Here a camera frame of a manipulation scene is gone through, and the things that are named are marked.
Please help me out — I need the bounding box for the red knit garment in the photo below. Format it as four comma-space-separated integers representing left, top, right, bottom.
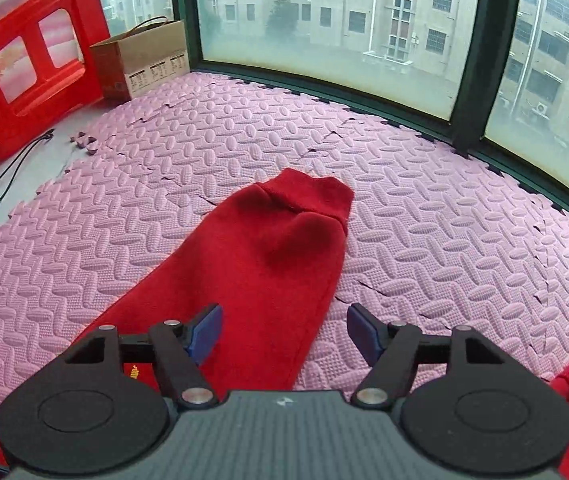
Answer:
1, 169, 569, 479

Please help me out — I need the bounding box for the dark green window frame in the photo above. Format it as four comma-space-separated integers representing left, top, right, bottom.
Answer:
172, 0, 569, 212

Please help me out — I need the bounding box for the brown cardboard box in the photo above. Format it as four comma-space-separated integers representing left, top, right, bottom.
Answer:
90, 16, 190, 102

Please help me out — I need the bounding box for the red plastic stool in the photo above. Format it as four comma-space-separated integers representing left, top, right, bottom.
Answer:
0, 0, 110, 162

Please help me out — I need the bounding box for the pink foam floor mat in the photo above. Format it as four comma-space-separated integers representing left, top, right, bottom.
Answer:
0, 74, 569, 401

